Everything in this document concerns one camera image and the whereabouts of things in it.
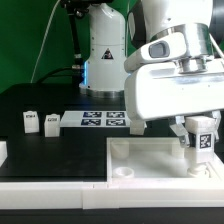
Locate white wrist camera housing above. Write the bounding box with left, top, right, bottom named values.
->
left=124, top=32, right=187, bottom=72

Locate white cable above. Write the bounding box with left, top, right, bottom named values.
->
left=30, top=0, right=63, bottom=84

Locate white square tabletop tray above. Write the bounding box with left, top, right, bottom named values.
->
left=105, top=136, right=218, bottom=183

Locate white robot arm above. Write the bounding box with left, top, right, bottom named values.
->
left=81, top=0, right=224, bottom=145

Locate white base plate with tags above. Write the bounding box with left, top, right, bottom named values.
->
left=60, top=111, right=130, bottom=128

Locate black cable bundle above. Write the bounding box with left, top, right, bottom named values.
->
left=35, top=3, right=88, bottom=84

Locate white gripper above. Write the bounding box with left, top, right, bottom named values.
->
left=125, top=59, right=224, bottom=147

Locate white front fence wall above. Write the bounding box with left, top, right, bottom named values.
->
left=0, top=179, right=224, bottom=209

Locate white left fence stub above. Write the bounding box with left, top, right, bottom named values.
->
left=0, top=141, right=7, bottom=167

